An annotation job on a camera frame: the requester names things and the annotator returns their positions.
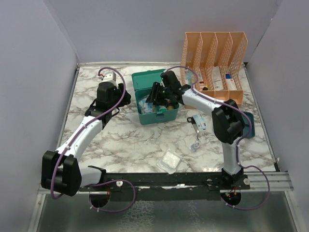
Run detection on dark teal divided tray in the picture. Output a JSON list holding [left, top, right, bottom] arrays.
[[242, 112, 255, 139]]

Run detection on red white medicine box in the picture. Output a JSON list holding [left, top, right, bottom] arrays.
[[197, 70, 209, 91]]

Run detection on amber bottle orange label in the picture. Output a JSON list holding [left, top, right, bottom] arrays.
[[167, 103, 175, 110]]

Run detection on tape roll in bag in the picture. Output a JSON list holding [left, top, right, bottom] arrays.
[[190, 140, 200, 152]]

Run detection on light blue mask packet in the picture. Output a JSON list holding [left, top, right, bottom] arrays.
[[192, 114, 207, 132]]

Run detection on zip bag of blue packets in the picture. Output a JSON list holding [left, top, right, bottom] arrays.
[[138, 97, 157, 114]]

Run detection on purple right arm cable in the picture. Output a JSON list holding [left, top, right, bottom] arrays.
[[163, 66, 271, 210]]

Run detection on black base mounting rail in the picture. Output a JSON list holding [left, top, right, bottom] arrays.
[[80, 172, 250, 202]]

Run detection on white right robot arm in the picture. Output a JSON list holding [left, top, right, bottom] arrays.
[[146, 70, 252, 189]]

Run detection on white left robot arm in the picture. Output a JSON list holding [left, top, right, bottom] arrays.
[[41, 81, 131, 196]]

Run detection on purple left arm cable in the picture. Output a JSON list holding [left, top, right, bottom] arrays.
[[50, 67, 136, 213]]

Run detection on blue white medicine box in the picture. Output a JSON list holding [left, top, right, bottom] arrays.
[[225, 68, 237, 90]]

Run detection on white bottle green label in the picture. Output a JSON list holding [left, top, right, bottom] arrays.
[[157, 106, 167, 114]]

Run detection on white gauze pad packet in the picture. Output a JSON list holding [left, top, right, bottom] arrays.
[[157, 149, 183, 174]]

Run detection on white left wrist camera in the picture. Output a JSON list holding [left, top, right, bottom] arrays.
[[102, 72, 116, 85]]

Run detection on orange plastic file organizer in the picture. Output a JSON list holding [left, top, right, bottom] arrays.
[[180, 32, 248, 105]]

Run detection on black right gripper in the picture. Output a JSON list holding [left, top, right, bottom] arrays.
[[146, 83, 171, 106]]

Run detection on green plastic medicine box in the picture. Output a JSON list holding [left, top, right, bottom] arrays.
[[131, 69, 180, 126]]

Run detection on blue toothbrush package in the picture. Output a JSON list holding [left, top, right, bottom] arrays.
[[185, 70, 198, 85]]

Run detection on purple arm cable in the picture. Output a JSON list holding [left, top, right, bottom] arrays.
[[50, 67, 136, 213], [163, 66, 271, 210]]

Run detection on black handled scissors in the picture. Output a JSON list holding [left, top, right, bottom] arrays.
[[187, 117, 200, 141]]

